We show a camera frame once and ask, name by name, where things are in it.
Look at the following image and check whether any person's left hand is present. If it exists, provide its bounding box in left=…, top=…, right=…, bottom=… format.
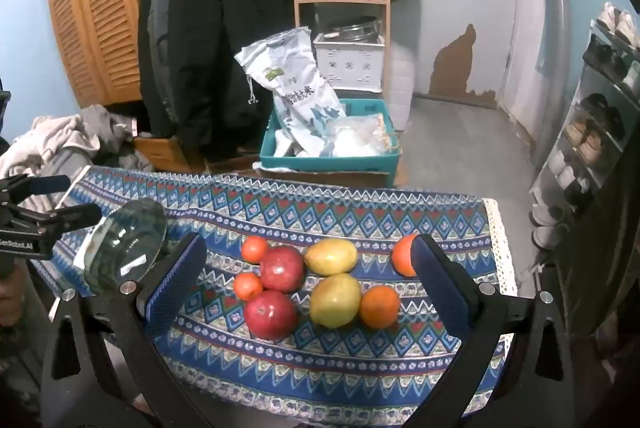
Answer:
left=0, top=264, right=27, bottom=328

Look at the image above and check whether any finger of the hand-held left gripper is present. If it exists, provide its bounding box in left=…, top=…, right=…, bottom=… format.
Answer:
left=0, top=174, right=72, bottom=209
left=20, top=203, right=103, bottom=235

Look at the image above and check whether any small orange tangerine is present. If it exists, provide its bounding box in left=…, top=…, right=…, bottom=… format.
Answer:
left=241, top=236, right=270, bottom=264
left=233, top=272, right=264, bottom=301

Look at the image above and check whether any wooden louvred wardrobe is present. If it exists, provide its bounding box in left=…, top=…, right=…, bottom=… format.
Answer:
left=45, top=0, right=173, bottom=109

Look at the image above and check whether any white printed rice bag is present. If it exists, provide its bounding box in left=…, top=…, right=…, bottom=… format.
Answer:
left=235, top=26, right=347, bottom=157

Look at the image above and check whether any blue patterned tablecloth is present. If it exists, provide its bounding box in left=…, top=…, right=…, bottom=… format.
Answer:
left=30, top=165, right=518, bottom=421

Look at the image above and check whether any black jacket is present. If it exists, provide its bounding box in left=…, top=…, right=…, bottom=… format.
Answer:
left=137, top=0, right=296, bottom=161

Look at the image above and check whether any teal plastic crate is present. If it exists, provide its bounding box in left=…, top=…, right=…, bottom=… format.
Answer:
left=259, top=98, right=403, bottom=175

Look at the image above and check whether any pile of grey clothes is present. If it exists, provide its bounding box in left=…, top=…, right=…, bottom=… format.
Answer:
left=0, top=104, right=155, bottom=189

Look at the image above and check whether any orange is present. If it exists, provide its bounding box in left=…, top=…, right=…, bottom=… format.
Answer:
left=391, top=234, right=420, bottom=277
left=360, top=286, right=402, bottom=330

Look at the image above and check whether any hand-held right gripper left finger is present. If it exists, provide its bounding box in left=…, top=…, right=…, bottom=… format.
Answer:
left=42, top=232, right=211, bottom=428

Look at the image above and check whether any wooden box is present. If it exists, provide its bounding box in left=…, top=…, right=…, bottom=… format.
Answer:
left=132, top=135, right=211, bottom=173

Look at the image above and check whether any clear glass bowl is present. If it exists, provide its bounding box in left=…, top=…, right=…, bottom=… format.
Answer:
left=72, top=199, right=168, bottom=296

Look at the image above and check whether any red apple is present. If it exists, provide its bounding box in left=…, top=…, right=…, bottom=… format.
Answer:
left=244, top=290, right=299, bottom=342
left=259, top=246, right=306, bottom=293

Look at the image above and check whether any metal steamer pan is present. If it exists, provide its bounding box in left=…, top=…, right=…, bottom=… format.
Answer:
left=320, top=16, right=382, bottom=43

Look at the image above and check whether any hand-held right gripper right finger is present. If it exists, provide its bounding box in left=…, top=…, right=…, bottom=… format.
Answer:
left=400, top=234, right=576, bottom=428

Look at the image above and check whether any yellow green mango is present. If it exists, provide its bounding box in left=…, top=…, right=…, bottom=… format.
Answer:
left=304, top=238, right=359, bottom=276
left=309, top=273, right=362, bottom=329

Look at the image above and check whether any white door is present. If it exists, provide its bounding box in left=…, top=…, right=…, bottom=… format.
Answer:
left=500, top=0, right=568, bottom=149

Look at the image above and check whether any shoe rack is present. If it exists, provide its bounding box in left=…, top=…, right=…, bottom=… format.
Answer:
left=529, top=2, right=640, bottom=253

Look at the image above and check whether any group of shoes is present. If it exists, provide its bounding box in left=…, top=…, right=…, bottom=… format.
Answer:
left=530, top=2, right=640, bottom=249

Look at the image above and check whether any white plastic basket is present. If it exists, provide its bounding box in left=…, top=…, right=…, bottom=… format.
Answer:
left=312, top=34, right=387, bottom=93

